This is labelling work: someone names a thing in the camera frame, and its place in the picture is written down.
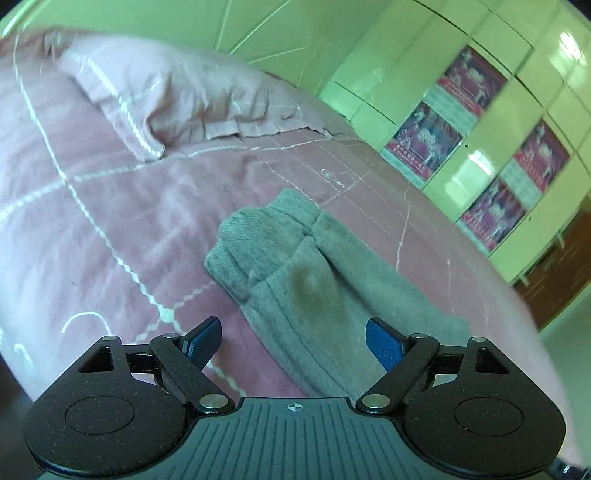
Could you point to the pink checked bed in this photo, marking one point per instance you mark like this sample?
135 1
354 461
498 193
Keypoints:
115 221

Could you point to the pink pillow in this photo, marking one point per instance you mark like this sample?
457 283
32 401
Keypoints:
184 97

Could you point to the white glossy wardrobe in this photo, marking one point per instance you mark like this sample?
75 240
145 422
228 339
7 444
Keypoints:
498 147

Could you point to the white headboard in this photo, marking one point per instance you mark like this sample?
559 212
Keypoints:
277 46

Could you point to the brown wooden door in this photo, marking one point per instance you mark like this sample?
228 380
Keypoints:
563 286

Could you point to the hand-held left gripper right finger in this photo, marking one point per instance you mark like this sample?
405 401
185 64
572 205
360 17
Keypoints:
385 344

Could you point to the wall poster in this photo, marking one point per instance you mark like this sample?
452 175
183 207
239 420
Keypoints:
494 217
538 157
471 81
425 143

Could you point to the grey pants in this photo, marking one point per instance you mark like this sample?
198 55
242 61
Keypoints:
323 300

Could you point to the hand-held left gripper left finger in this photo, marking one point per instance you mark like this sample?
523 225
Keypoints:
203 344

